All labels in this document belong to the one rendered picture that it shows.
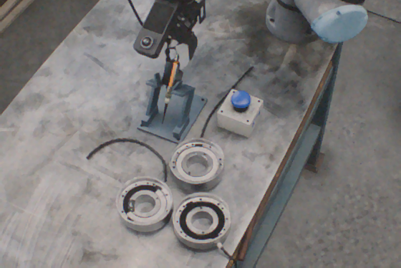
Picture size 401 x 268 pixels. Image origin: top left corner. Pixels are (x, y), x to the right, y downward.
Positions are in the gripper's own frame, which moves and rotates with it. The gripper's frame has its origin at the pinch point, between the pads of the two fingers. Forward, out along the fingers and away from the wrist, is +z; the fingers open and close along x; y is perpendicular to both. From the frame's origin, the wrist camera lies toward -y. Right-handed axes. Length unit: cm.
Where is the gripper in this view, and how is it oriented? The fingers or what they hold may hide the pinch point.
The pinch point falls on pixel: (174, 67)
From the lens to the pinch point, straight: 117.5
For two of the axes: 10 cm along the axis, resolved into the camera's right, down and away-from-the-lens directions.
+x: -9.0, -3.3, 2.8
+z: 0.2, 6.2, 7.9
